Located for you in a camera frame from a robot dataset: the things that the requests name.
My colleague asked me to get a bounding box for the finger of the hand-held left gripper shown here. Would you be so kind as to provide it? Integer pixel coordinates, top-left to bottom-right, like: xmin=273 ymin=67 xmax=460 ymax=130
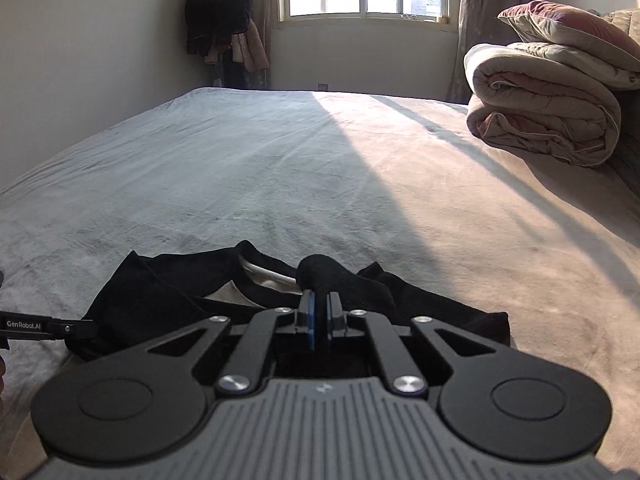
xmin=52 ymin=319 xmax=97 ymax=347

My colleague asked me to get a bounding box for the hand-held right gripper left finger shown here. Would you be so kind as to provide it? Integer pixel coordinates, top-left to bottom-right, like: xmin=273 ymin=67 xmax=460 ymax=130
xmin=142 ymin=292 xmax=317 ymax=396

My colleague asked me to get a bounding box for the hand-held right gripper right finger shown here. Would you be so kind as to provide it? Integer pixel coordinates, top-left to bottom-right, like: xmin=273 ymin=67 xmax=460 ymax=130
xmin=325 ymin=292 xmax=493 ymax=397

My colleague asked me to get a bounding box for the black-sleeved white printed shirt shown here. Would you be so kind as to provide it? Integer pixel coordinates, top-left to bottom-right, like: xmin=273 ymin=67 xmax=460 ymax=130
xmin=67 ymin=240 xmax=511 ymax=363

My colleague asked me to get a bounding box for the grey bed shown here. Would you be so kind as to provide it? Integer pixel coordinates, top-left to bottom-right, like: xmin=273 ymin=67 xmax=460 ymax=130
xmin=0 ymin=86 xmax=640 ymax=480

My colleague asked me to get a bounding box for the hanging pink garment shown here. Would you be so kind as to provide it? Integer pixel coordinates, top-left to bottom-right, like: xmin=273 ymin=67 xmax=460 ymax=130
xmin=202 ymin=24 xmax=271 ymax=74

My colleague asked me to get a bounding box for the folded beige quilt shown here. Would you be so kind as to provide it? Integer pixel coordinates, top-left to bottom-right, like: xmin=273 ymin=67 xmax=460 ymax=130
xmin=464 ymin=42 xmax=623 ymax=168

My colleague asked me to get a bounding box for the hanging dark coat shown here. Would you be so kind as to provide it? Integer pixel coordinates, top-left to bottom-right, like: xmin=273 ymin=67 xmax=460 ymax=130
xmin=184 ymin=0 xmax=252 ymax=58

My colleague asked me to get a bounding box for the maroon and beige pillow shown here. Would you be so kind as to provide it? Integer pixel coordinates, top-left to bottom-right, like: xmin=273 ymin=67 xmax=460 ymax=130
xmin=497 ymin=0 xmax=640 ymax=92

